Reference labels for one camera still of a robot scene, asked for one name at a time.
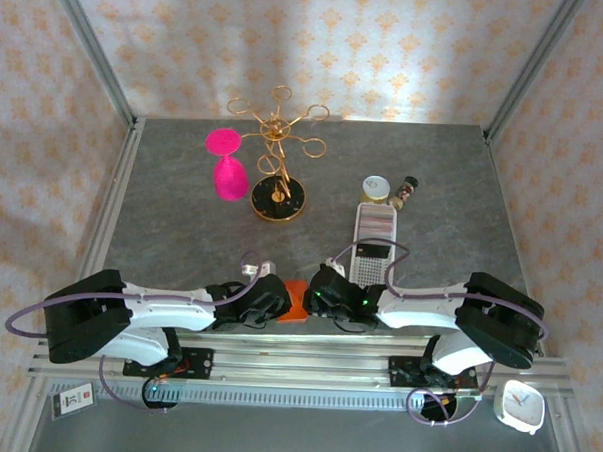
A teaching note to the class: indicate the orange card holder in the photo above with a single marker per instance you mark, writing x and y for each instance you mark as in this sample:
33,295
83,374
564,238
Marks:
294,306

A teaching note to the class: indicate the white perforated plastic basket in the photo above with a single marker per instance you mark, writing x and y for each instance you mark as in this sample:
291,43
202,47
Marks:
372,271

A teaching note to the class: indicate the grey striped credit card stack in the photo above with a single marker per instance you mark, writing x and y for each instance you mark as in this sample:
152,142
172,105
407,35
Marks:
377,221

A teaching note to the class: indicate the small dark-capped spice bottle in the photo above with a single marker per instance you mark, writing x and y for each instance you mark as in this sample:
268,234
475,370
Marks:
405,191

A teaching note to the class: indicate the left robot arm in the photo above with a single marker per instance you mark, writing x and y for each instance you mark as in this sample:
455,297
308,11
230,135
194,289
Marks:
172,310

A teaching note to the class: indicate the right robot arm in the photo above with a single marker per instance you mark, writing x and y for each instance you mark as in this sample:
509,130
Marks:
418,306

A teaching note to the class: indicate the black credit card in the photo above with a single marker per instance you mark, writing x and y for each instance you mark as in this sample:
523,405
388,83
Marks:
373,250

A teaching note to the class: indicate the pink wine glass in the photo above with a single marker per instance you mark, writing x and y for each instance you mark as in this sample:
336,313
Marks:
229,180

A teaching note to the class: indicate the gold tin can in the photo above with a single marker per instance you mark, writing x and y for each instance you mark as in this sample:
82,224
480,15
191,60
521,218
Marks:
374,187

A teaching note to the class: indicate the black round device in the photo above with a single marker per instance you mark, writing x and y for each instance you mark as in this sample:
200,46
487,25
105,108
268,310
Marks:
431,406
159,405

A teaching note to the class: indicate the white alarm clock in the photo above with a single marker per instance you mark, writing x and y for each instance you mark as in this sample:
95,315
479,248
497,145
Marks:
520,405

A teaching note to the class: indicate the clear sleeved label tag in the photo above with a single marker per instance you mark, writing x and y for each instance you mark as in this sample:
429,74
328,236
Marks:
73,400

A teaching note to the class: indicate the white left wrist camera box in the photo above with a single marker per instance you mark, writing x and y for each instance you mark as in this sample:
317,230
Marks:
259,270

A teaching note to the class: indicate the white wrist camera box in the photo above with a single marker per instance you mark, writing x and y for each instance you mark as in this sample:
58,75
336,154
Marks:
337,268
259,270

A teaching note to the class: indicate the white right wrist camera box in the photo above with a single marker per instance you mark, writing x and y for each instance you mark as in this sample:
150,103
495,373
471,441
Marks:
337,268

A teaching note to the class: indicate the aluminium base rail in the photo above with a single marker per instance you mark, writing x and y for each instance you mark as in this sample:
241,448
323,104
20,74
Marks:
300,368

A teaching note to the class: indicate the aluminium table side rail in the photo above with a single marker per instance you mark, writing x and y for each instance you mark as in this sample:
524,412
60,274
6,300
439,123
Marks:
115,193
499,179

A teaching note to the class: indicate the aluminium frame post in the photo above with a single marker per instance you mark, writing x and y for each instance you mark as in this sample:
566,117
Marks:
96,52
529,71

